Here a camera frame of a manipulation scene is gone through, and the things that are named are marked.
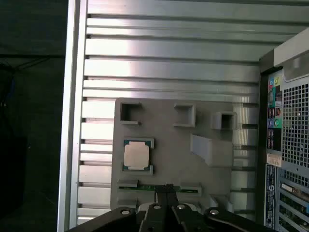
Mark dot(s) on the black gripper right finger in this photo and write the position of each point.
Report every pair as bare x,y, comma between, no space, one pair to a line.
179,217

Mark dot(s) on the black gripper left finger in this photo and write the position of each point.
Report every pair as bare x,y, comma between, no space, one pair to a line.
154,217

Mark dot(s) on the silver CPU with green edge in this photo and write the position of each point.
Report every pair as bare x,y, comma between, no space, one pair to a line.
136,155

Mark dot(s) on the green RAM stick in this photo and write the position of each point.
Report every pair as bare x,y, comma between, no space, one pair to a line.
144,188

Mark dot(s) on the grey plastic parts rack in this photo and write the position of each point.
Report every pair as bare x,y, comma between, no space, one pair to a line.
178,157

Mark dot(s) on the black and silver PC case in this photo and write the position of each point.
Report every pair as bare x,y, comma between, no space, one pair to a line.
295,120

